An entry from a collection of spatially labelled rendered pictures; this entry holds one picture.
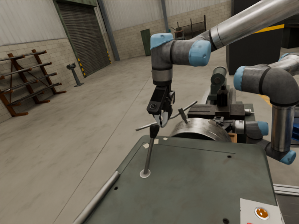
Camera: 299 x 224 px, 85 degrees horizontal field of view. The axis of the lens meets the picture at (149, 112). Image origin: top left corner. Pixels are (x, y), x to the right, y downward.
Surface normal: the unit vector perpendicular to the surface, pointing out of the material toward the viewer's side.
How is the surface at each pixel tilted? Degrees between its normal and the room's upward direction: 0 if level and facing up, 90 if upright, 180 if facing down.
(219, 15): 90
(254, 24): 110
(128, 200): 0
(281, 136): 97
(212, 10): 90
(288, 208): 0
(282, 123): 97
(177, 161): 0
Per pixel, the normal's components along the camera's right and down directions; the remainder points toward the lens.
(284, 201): -0.22, -0.88
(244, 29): -0.30, 0.75
